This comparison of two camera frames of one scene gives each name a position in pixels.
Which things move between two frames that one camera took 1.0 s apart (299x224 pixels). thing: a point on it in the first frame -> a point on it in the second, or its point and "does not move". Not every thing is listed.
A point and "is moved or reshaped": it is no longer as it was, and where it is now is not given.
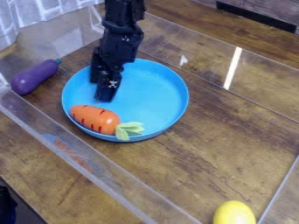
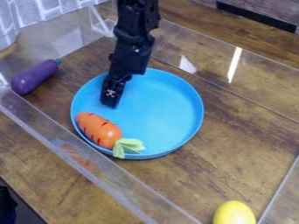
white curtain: [20, 13] does not move
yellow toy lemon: [234, 212] does not move
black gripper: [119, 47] -> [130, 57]
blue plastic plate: [154, 97] is moved or reshaped
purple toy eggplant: [25, 79] does not move
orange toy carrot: [101, 122] -> [106, 134]
